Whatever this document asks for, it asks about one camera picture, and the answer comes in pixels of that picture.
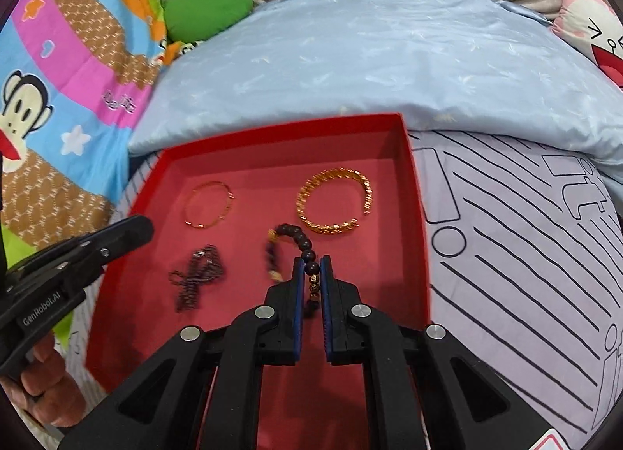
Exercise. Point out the light blue quilt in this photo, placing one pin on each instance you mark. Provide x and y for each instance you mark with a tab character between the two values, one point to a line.
365	56

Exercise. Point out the grey striped pillow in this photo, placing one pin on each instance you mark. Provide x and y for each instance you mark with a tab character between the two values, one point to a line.
511	260

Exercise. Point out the small dark red bead strand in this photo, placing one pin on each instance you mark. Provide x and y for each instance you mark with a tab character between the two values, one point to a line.
194	260

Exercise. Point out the pink cartoon rabbit pillow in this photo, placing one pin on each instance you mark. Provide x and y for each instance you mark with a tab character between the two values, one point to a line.
589	26

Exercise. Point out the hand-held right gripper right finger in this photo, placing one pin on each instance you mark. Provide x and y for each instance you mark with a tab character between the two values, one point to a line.
325	306

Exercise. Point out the red cardboard box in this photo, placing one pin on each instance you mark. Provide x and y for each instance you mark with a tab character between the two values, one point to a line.
389	216

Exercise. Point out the thin gold bangle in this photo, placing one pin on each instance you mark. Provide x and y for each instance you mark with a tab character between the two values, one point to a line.
228	209

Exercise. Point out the green cushion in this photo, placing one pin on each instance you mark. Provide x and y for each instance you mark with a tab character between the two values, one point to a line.
209	7

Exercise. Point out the cartoon monkey printed blanket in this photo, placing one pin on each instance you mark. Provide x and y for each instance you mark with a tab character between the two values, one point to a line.
73	65

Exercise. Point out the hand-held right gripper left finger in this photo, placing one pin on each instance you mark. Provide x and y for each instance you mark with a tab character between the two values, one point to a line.
296	306

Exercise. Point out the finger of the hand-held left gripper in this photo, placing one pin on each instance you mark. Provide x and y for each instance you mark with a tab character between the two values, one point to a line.
124	236

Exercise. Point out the person's left hand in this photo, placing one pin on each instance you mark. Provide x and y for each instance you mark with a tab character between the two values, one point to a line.
46	382

